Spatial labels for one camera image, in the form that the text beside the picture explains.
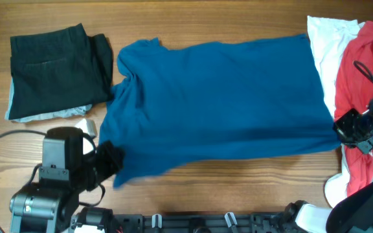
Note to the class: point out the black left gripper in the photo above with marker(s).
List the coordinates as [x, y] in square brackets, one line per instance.
[107, 158]

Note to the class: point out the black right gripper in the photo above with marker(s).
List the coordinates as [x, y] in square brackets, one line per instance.
[351, 128]

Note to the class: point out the blue polo shirt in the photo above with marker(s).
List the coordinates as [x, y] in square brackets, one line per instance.
[215, 101]

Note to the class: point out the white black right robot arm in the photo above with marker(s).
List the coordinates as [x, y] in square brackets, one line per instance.
[353, 214]

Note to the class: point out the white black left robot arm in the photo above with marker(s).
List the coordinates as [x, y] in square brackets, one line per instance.
[65, 172]

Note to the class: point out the light grey folded garment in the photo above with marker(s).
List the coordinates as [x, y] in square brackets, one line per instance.
[76, 111]

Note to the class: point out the red printed t-shirt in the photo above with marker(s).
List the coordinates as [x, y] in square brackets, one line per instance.
[353, 90]

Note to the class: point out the white t-shirt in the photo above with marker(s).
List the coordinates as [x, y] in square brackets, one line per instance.
[328, 41]

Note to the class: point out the folded black shorts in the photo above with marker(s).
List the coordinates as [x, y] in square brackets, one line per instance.
[59, 70]

